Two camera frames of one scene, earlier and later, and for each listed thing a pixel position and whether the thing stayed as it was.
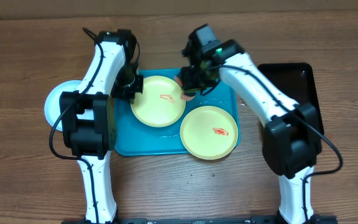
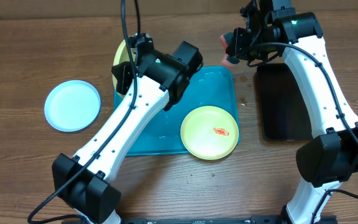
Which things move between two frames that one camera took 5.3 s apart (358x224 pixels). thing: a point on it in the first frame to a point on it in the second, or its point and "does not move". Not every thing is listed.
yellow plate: (209, 132) does not move
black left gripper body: (127, 84) does not move
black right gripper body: (199, 78) to (243, 47)
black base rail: (234, 219) does not move
